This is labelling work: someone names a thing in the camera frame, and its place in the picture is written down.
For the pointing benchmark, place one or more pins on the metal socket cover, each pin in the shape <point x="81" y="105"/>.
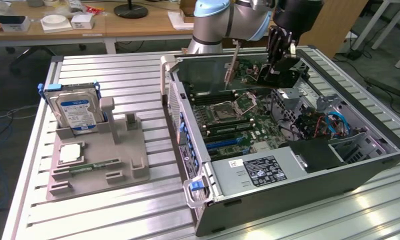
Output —
<point x="247" y="101"/>

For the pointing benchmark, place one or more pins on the black RAM slot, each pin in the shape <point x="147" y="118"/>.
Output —
<point x="215" y="100"/>
<point x="210" y="94"/>

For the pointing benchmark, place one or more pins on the open dark grey PC case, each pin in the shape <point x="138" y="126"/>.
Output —
<point x="288" y="200"/>

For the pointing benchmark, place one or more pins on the white box black lid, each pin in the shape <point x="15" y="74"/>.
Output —
<point x="15" y="26"/>

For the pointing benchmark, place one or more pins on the long blue expansion slot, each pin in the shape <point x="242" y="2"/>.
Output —
<point x="221" y="143"/>

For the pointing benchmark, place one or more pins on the green graphics card black cooler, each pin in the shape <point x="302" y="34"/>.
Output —
<point x="250" y="71"/>

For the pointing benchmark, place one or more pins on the black office chair base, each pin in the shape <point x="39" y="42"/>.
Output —
<point x="30" y="53"/>

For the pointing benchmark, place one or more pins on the black round lamp base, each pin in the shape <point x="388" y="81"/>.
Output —
<point x="131" y="11"/>

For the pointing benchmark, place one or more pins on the white round holder square base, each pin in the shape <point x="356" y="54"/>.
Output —
<point x="57" y="23"/>

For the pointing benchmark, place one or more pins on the perforated metal drive cage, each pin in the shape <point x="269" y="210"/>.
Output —
<point x="288" y="101"/>

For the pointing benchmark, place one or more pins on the brown cardboard box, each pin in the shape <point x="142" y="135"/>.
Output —
<point x="187" y="8"/>

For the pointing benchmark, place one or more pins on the small white box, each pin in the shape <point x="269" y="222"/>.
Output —
<point x="83" y="22"/>

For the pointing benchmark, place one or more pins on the grey cup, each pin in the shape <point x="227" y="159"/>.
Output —
<point x="35" y="3"/>

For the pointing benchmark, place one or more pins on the installed RAM stick green label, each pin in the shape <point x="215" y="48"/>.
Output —
<point x="230" y="128"/>

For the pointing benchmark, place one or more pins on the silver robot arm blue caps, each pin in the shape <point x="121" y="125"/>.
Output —
<point x="210" y="27"/>

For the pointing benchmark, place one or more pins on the green motherboard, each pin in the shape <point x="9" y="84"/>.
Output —
<point x="263" y="130"/>

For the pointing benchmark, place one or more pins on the grey power supply unit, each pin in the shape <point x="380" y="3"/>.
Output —
<point x="234" y="180"/>

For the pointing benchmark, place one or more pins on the metal disk bay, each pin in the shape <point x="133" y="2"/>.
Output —
<point x="361" y="147"/>

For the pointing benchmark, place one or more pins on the wooden cabinet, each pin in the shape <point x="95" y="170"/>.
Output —
<point x="341" y="25"/>

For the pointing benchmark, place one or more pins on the wooden desk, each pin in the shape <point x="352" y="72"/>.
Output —
<point x="137" y="25"/>

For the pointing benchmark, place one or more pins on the blue case latch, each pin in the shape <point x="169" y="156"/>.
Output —
<point x="197" y="186"/>

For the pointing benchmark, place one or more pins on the black plastic shroud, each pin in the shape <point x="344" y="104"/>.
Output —
<point x="317" y="155"/>

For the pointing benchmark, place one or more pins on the silver chipset heatsink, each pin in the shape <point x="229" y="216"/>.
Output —
<point x="262" y="146"/>

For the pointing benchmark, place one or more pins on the grey parts rack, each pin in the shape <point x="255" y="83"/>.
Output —
<point x="97" y="150"/>

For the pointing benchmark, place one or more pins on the red packet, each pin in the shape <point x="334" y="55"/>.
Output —
<point x="95" y="10"/>

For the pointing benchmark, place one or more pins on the CPU socket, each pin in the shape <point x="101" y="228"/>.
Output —
<point x="225" y="112"/>

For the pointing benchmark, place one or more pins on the black floor stand base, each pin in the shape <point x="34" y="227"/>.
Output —
<point x="397" y="87"/>

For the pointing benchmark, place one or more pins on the white paper stack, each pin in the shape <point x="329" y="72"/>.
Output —
<point x="178" y="21"/>

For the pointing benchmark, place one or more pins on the black chassis intrusion switch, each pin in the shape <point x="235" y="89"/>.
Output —
<point x="183" y="96"/>

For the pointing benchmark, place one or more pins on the white table frame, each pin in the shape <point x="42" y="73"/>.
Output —
<point x="357" y="42"/>

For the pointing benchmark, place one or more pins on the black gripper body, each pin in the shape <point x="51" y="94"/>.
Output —
<point x="298" y="15"/>

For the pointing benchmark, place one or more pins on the silver CPU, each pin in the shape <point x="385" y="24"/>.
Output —
<point x="70" y="153"/>

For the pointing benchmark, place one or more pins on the hard disk in blue caddy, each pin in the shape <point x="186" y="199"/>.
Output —
<point x="75" y="112"/>

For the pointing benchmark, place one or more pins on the black power adapter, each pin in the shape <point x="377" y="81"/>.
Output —
<point x="354" y="55"/>

